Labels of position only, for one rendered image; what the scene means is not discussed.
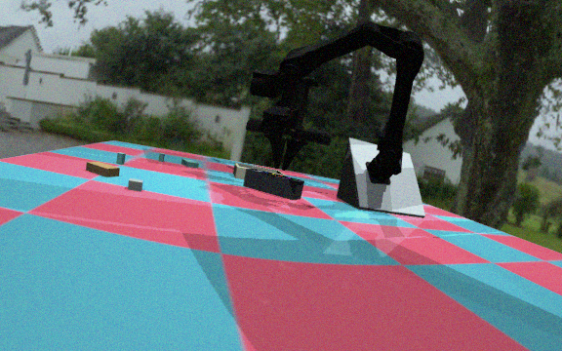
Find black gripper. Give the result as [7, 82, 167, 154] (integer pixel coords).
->
[246, 98, 331, 171]

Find cream shallow square tray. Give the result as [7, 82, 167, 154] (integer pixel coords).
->
[233, 163, 285, 179]

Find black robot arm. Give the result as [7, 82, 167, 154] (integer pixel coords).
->
[250, 21, 424, 184]

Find brown rectangular block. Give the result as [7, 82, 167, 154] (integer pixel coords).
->
[86, 162, 120, 177]

